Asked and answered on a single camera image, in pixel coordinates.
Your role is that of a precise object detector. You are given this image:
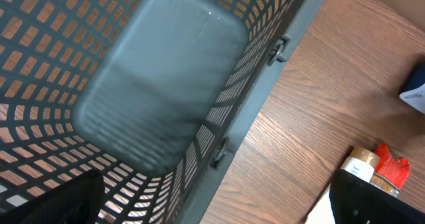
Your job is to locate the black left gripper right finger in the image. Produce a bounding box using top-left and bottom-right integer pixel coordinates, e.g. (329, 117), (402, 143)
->
(329, 169), (424, 224)

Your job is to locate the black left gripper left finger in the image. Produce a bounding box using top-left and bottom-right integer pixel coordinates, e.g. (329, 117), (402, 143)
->
(1, 169), (105, 224)

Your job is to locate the white tube with gold cap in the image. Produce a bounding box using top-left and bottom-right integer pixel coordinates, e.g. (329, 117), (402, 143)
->
(305, 147), (380, 224)

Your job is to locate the orange noodle package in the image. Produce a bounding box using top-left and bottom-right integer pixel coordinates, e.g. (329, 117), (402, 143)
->
(369, 143), (410, 197)

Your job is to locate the white barcode scanner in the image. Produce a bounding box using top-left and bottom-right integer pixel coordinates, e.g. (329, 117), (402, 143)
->
(398, 62), (425, 114)

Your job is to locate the grey plastic shopping basket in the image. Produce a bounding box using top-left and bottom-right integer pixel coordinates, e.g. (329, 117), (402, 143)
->
(1, 0), (324, 223)

